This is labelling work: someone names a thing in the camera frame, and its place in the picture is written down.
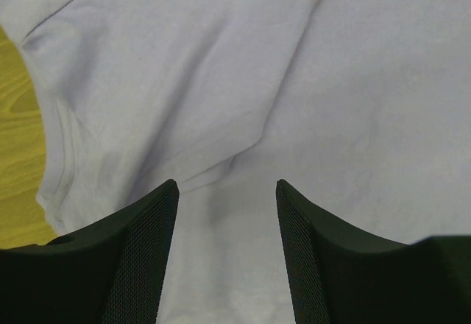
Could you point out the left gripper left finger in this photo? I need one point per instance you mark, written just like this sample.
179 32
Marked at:
111 271

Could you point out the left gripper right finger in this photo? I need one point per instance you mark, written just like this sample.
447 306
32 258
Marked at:
338 273

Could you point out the purple t shirt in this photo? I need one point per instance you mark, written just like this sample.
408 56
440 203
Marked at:
362 105

